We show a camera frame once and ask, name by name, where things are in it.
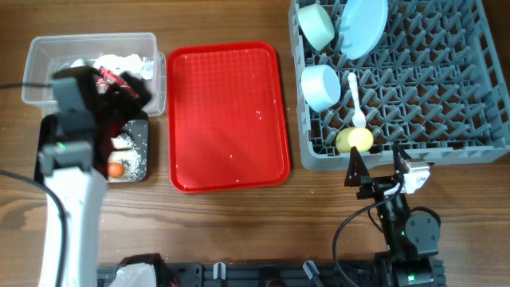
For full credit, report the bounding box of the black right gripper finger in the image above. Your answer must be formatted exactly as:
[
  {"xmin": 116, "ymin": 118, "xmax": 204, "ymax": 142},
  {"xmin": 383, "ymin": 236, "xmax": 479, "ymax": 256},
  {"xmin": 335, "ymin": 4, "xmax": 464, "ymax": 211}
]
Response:
[
  {"xmin": 344, "ymin": 147, "xmax": 372, "ymax": 187},
  {"xmin": 392, "ymin": 143, "xmax": 410, "ymax": 178}
]

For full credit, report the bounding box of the red snack wrapper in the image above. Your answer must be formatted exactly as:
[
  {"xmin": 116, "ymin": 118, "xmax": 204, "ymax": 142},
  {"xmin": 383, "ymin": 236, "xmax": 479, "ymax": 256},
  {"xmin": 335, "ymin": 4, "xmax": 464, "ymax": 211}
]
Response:
[{"xmin": 96, "ymin": 66, "xmax": 139, "ymax": 98}]

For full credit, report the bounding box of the yellow plastic cup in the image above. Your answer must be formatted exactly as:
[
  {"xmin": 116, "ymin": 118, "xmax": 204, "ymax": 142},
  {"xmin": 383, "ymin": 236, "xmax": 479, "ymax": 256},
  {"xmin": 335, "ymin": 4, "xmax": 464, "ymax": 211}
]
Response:
[{"xmin": 335, "ymin": 127, "xmax": 374, "ymax": 153}]

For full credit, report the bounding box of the white tissue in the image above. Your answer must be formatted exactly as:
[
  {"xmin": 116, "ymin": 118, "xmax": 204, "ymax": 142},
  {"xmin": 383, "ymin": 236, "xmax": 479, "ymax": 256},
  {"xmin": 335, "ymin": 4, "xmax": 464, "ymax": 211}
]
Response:
[{"xmin": 70, "ymin": 54, "xmax": 155, "ymax": 81}]

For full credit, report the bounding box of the white plastic spoon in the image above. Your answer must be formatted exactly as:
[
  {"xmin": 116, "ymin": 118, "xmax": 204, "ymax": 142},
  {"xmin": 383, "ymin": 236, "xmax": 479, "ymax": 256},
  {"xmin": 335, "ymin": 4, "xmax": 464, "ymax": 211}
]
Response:
[{"xmin": 347, "ymin": 73, "xmax": 367, "ymax": 128}]

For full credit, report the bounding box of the white rice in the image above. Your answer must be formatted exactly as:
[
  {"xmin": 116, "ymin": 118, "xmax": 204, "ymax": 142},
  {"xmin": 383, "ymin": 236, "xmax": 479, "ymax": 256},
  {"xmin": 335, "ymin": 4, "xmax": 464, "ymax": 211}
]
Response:
[{"xmin": 108, "ymin": 133, "xmax": 148, "ymax": 183}]

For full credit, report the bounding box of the orange carrot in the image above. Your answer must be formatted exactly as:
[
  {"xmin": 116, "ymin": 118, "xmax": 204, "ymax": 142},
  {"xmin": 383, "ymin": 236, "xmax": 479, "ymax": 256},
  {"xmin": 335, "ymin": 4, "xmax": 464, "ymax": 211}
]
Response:
[{"xmin": 108, "ymin": 162, "xmax": 125, "ymax": 179}]

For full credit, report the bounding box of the small light blue bowl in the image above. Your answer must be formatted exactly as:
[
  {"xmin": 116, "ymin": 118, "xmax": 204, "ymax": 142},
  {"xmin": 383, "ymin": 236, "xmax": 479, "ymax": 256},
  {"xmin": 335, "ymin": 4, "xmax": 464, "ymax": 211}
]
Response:
[{"xmin": 300, "ymin": 65, "xmax": 341, "ymax": 112}]

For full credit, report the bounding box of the large light blue plate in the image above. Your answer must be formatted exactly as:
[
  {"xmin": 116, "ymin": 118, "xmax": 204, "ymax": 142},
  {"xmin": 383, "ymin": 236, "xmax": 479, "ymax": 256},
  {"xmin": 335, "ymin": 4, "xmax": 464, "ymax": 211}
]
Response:
[{"xmin": 339, "ymin": 0, "xmax": 389, "ymax": 60}]

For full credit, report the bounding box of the mint green bowl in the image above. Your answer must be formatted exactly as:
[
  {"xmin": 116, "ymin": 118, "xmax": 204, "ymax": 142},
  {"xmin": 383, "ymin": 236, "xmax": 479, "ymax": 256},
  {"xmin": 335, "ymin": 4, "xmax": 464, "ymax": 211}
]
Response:
[{"xmin": 297, "ymin": 4, "xmax": 335, "ymax": 50}]

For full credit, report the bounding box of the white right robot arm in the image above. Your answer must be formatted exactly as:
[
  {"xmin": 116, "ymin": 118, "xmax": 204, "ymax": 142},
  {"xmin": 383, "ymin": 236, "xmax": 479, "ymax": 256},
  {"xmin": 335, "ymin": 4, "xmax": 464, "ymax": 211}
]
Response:
[{"xmin": 332, "ymin": 143, "xmax": 446, "ymax": 286}]

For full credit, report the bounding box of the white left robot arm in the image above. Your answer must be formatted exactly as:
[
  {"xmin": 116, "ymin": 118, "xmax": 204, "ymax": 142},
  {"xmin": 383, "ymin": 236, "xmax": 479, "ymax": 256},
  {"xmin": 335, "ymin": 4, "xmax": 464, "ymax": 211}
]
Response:
[{"xmin": 37, "ymin": 65, "xmax": 151, "ymax": 286}]

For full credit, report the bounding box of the grey dishwasher rack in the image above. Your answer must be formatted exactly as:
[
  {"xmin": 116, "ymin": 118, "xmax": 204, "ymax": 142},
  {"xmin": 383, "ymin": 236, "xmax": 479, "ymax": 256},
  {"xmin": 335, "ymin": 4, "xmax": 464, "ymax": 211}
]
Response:
[{"xmin": 288, "ymin": 1, "xmax": 509, "ymax": 171}]

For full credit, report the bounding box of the black plastic bin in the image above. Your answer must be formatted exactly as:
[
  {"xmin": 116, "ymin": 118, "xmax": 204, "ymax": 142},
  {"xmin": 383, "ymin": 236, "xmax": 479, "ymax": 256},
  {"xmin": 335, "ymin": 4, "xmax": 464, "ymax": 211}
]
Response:
[{"xmin": 33, "ymin": 112, "xmax": 150, "ymax": 183}]

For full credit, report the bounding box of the clear plastic bin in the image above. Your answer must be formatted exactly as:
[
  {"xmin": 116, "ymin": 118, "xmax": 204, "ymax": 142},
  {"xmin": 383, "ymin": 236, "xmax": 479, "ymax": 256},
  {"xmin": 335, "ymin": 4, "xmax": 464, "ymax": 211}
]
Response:
[{"xmin": 23, "ymin": 33, "xmax": 167, "ymax": 116}]

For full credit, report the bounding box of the red plastic tray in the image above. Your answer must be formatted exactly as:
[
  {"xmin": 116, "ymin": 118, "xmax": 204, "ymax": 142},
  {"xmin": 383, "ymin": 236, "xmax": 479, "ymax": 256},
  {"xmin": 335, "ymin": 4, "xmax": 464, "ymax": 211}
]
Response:
[{"xmin": 167, "ymin": 41, "xmax": 291, "ymax": 194}]

